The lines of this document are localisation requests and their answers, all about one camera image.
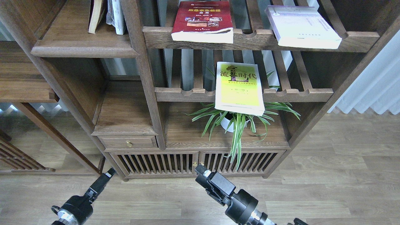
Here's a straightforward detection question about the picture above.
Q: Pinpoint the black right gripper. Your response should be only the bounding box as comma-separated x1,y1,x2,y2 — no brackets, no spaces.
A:
195,165,258,224

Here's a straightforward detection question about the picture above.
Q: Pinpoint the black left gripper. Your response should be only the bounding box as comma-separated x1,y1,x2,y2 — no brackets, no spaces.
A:
58,168,116,224

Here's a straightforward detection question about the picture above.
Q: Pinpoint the yellow green book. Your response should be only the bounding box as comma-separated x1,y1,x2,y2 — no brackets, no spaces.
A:
215,62,265,116

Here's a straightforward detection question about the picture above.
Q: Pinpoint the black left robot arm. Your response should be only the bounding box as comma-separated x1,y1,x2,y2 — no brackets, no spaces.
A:
51,168,116,225

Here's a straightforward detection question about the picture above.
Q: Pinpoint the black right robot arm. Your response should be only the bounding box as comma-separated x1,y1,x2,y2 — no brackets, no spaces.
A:
195,165,275,225

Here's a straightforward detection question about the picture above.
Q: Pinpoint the brass drawer knob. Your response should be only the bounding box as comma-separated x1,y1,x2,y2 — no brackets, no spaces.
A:
126,140,133,147

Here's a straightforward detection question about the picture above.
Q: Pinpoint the white plant pot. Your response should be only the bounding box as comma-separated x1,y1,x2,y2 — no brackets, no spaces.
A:
221,112,236,133

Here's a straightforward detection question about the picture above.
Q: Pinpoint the green spider plant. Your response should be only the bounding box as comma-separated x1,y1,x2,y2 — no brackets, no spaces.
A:
191,100,300,170

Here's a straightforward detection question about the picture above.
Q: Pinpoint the dark wooden bookshelf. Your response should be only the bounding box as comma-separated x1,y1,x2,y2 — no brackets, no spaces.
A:
1,0,399,180

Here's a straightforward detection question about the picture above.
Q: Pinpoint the red cover book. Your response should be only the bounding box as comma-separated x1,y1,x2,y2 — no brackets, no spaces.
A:
171,1,234,44

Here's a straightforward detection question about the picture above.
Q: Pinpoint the tan upright book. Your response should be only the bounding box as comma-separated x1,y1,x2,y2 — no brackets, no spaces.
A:
88,0,107,34

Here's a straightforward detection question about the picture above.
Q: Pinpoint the white lavender book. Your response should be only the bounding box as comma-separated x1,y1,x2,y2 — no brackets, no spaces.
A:
265,5,342,49

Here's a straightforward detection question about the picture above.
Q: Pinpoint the white curtain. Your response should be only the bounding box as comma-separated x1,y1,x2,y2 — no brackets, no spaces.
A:
328,32,400,114

